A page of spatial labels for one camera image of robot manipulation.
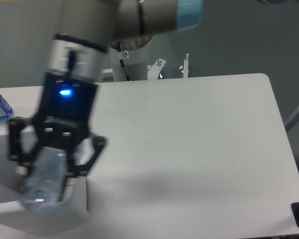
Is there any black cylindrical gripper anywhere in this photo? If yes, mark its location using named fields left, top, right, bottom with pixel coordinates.
left=8, top=72, right=107, bottom=186

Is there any crushed clear plastic bottle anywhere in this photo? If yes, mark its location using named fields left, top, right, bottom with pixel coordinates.
left=20, top=147, right=67, bottom=216

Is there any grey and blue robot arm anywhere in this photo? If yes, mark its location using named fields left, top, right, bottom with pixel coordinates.
left=8, top=0, right=203, bottom=182

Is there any white plastic trash can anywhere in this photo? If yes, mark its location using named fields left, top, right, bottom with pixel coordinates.
left=0, top=129, right=90, bottom=235

